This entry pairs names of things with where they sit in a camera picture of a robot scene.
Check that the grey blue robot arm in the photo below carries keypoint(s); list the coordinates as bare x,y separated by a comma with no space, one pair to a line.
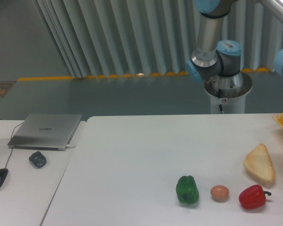
205,61

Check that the green bell pepper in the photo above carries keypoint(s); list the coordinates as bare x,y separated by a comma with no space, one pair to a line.
186,190

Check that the red bell pepper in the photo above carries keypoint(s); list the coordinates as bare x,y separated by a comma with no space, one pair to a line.
253,197

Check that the folded white partition screen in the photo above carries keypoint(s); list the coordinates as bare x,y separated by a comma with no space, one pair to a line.
120,37

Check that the silver closed laptop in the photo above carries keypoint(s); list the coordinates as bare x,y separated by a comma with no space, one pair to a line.
46,132

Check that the brown egg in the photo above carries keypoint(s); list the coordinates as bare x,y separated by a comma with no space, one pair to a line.
219,193

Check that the black power adapter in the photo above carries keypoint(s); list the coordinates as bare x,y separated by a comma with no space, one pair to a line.
38,159

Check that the triangular toast slice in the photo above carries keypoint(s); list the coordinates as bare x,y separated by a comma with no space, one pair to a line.
258,163

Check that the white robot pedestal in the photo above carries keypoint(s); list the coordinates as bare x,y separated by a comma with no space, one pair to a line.
228,94

